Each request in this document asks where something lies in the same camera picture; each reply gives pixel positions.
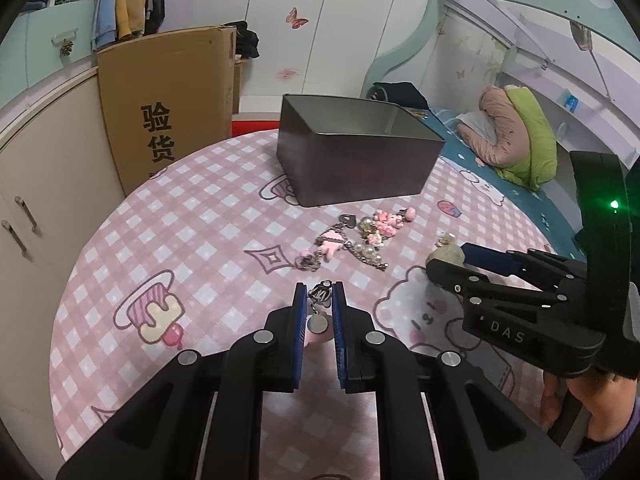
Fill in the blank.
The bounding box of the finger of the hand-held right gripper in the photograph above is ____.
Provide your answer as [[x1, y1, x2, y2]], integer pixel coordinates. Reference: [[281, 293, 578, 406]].
[[425, 259, 568, 311], [459, 241, 587, 286]]

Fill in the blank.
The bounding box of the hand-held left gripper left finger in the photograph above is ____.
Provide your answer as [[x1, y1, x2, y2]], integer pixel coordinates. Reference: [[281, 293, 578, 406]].
[[56, 282, 308, 480]]

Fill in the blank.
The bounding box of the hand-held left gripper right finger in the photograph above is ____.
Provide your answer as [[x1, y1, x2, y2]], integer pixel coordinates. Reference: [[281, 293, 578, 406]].
[[332, 282, 587, 480]]

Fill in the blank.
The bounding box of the pink round charm keychain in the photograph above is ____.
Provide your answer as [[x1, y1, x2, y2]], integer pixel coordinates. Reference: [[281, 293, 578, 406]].
[[305, 280, 336, 347]]

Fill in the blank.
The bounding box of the beige stone pendant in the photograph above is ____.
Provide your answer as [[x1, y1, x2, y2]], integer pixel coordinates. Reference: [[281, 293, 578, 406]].
[[426, 232, 467, 267]]

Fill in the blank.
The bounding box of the dark metal tin box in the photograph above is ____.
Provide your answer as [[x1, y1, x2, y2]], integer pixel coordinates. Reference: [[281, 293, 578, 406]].
[[276, 93, 446, 207]]

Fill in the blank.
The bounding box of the person's right forearm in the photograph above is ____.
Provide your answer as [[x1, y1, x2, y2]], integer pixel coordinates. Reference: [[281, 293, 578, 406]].
[[572, 402, 640, 480]]

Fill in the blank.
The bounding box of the person's right hand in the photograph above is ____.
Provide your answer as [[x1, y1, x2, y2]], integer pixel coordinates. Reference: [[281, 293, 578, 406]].
[[541, 371, 638, 440]]

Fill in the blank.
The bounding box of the blue cartoon bed sheet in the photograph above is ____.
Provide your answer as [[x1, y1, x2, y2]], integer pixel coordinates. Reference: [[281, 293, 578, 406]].
[[422, 106, 588, 262]]

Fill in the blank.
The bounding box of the pink checkered tablecloth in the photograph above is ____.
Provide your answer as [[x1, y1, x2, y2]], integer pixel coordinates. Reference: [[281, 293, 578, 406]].
[[48, 127, 576, 480]]

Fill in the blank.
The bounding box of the green quilt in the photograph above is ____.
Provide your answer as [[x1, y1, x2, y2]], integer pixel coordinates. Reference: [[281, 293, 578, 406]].
[[495, 85, 559, 191]]

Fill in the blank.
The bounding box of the pink quilt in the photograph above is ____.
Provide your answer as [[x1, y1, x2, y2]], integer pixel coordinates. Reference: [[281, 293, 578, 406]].
[[457, 85, 532, 171]]

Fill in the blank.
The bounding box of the dark clothing pile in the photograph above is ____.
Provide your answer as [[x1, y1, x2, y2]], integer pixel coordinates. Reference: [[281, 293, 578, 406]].
[[367, 81, 431, 112]]

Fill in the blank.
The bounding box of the red board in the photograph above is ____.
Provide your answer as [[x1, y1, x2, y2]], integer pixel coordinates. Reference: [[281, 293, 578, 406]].
[[231, 119, 282, 137]]

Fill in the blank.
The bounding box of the brown cardboard box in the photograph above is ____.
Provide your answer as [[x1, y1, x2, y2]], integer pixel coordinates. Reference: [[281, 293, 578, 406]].
[[96, 25, 237, 197]]

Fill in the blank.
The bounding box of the beige cabinet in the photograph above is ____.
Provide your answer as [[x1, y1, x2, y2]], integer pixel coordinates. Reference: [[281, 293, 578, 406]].
[[0, 66, 127, 441]]

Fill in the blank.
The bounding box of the black bag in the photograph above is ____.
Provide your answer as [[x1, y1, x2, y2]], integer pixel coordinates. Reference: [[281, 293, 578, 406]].
[[222, 20, 261, 60]]

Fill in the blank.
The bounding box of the yellow hanging garment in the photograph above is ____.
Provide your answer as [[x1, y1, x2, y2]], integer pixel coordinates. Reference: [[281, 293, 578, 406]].
[[116, 0, 147, 41]]

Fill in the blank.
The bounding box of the blue hanging garment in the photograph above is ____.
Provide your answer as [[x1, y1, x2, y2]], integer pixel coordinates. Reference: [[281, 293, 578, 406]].
[[91, 0, 121, 52]]

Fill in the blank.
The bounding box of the mint green drawer unit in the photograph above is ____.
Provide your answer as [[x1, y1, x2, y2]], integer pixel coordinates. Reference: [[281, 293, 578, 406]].
[[0, 0, 99, 92]]

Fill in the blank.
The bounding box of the pink star charm chain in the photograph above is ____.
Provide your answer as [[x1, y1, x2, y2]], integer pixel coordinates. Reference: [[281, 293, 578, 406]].
[[295, 214, 359, 272]]

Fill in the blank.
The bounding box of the pearl chain bracelet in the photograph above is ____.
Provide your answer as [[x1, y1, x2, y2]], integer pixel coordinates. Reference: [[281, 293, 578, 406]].
[[352, 216, 392, 272]]

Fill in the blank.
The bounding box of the pink bear charm bracelet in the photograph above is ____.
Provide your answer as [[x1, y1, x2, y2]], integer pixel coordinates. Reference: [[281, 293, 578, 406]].
[[372, 206, 419, 237]]

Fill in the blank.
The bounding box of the teal bunk bed frame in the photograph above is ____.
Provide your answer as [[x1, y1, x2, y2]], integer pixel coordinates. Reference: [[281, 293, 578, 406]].
[[361, 0, 640, 111]]

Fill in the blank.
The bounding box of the metal cabinet handle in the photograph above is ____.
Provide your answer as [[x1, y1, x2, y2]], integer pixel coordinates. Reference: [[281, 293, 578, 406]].
[[1, 220, 28, 256], [15, 196, 38, 233]]

